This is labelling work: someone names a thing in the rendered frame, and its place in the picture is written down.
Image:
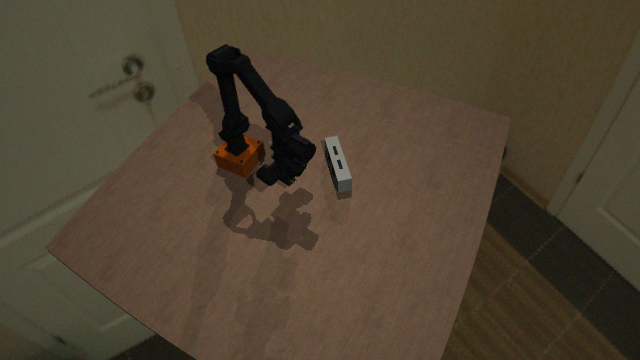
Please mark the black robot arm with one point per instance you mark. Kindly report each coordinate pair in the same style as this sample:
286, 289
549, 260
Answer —
278, 115

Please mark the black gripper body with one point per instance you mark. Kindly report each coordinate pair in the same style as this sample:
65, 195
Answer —
269, 175

